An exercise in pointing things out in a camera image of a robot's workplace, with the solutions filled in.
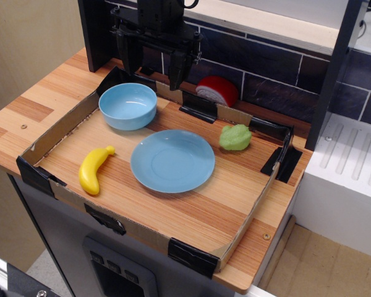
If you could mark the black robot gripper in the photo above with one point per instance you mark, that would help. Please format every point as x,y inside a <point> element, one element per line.
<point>157,25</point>

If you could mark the light blue bowl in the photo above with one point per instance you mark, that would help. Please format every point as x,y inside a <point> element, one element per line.
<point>128,107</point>

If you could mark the light blue plate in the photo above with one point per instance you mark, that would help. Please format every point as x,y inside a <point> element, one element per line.
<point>172,161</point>

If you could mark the taped cardboard tray border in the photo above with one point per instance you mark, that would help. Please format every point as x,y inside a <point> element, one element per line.
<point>223,229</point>

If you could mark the red white toy cheese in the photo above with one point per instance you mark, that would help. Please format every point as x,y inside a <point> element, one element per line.
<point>218,90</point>

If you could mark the green toy lettuce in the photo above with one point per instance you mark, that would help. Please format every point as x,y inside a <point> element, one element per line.
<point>235,138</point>

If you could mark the yellow toy banana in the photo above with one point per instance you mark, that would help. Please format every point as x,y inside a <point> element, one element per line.
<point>89,167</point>

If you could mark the grey toy oven front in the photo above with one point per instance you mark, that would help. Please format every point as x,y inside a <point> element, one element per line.
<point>116,274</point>

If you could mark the white toy sink unit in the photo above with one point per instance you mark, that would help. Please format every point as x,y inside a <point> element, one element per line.
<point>334,197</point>

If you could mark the black device lower left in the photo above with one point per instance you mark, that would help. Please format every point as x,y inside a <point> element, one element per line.
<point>14,282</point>

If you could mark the dark left shelf post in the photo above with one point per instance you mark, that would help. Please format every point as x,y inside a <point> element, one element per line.
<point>97,23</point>

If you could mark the dark shelf post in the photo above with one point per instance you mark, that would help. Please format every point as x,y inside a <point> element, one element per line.
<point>97,23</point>
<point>347,37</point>

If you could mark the dark right shelf post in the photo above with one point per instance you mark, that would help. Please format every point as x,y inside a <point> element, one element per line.
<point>347,37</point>

